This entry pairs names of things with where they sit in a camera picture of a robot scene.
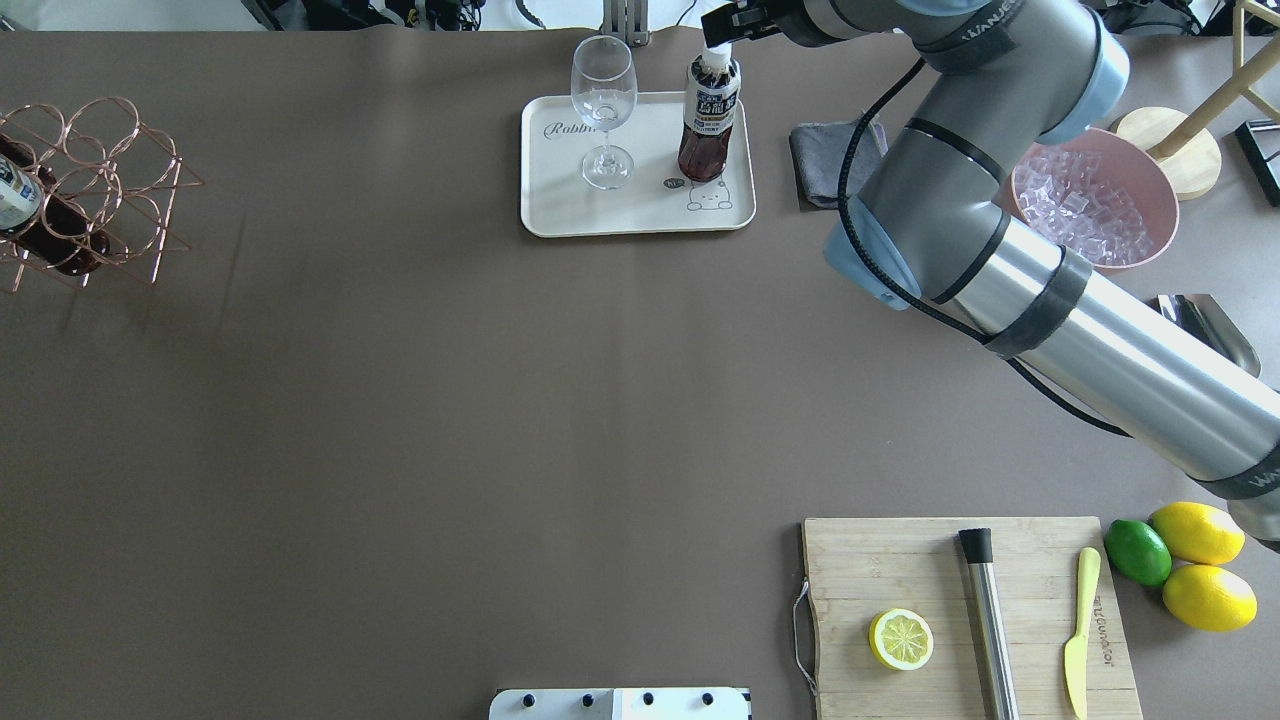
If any metal ice scoop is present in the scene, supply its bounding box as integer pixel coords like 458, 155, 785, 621
1146, 293, 1261, 378

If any copper wire bottle basket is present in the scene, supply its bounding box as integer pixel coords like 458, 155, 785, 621
3, 96, 204, 295

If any tea bottle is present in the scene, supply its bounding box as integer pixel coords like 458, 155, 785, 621
677, 44, 741, 183
6, 195, 110, 275

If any clear wine glass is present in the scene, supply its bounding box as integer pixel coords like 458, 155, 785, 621
570, 35, 637, 190

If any grey folded cloth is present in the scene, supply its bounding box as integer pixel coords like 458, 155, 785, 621
788, 117, 890, 210

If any green lime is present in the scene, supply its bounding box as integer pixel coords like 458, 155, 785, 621
1103, 519, 1172, 587

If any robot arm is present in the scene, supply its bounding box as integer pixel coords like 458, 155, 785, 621
701, 1, 1279, 550

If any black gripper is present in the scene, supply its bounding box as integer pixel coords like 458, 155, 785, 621
700, 1, 801, 46

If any cream rabbit tray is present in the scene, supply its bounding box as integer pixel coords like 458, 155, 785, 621
520, 91, 756, 238

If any half lemon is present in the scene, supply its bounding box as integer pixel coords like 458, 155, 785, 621
868, 609, 934, 671

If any yellow plastic knife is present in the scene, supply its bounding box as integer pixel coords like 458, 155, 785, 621
1062, 547, 1101, 719

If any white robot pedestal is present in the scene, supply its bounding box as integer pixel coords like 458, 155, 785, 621
488, 685, 753, 719

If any tea bottle top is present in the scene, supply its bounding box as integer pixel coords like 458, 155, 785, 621
677, 44, 741, 183

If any wooden glass stand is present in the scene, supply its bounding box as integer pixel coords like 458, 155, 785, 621
1111, 1, 1279, 201

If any wooden cutting board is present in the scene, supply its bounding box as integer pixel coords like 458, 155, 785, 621
800, 516, 1103, 719

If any tea bottle middle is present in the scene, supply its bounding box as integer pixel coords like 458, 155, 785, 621
6, 195, 110, 275

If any lemon near board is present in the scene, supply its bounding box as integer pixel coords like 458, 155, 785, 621
1148, 501, 1245, 566

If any steel muddler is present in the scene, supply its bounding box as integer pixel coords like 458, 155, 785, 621
957, 527, 1021, 719

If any pink bowl with ice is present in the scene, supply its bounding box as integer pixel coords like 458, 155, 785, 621
1000, 129, 1180, 273

